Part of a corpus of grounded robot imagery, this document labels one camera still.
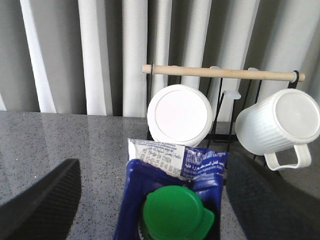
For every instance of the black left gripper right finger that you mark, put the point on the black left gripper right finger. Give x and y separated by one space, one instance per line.
268 207

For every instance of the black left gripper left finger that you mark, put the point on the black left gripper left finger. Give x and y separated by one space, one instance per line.
46 210

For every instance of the blue white milk carton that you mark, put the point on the blue white milk carton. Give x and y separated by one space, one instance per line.
171 192

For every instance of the white ribbed mug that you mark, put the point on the white ribbed mug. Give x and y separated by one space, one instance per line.
288 119

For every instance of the white smiley mug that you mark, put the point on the white smiley mug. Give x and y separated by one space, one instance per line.
179 114

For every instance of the grey pleated curtain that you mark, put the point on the grey pleated curtain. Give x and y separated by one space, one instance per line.
86 56

